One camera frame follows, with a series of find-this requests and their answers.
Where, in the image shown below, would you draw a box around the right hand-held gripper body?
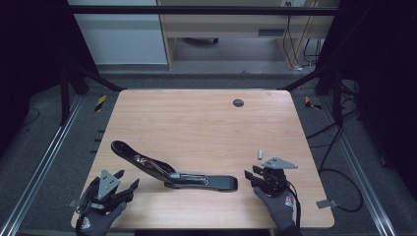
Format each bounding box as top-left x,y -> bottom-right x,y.
254,156 -> 299,197

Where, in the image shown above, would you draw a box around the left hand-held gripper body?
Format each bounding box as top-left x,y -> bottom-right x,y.
80,168 -> 136,211

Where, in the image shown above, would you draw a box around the black stapler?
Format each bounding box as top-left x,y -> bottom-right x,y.
110,140 -> 239,193

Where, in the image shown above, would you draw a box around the person's left hand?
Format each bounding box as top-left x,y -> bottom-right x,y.
75,201 -> 128,236

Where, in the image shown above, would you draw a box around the person's right hand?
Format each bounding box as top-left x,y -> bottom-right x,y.
253,186 -> 297,233

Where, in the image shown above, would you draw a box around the yellow black striped tape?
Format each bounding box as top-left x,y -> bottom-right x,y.
93,94 -> 108,113

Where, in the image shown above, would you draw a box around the black curtain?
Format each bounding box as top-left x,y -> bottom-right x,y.
0,0 -> 98,158
315,0 -> 417,191

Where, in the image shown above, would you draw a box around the white cabinet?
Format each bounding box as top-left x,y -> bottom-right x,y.
66,0 -> 168,66

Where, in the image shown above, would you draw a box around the light wooden desk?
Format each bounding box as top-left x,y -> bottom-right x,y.
156,0 -> 340,71

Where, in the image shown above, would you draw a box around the left hand-held gripper cable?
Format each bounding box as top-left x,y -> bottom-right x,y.
76,177 -> 100,214

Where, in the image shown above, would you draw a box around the hand-held gripper cable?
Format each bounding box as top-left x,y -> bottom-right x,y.
288,182 -> 303,230
76,177 -> 100,214

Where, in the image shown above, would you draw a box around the right hand-held gripper cable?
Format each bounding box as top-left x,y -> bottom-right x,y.
288,182 -> 303,230

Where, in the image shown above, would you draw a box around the bundle of black floor cables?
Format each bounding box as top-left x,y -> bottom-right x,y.
306,80 -> 361,165

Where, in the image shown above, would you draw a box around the aluminium floor rail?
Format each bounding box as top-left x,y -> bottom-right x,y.
0,94 -> 85,236
319,96 -> 398,236

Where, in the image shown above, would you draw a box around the yellow-handled tool right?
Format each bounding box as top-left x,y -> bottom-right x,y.
304,95 -> 323,111

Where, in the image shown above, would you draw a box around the black looped floor cable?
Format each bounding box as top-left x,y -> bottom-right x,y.
319,167 -> 365,213

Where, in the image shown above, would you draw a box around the black frame strut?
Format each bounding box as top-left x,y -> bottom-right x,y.
278,64 -> 344,125
59,63 -> 128,127

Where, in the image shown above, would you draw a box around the thin black floor cable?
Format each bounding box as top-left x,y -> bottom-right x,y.
21,107 -> 41,128

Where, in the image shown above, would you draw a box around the black cables under desk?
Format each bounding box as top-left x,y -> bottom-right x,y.
282,1 -> 325,72

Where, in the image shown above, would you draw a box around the black horizontal frame bar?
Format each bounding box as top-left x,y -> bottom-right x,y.
67,5 -> 340,17

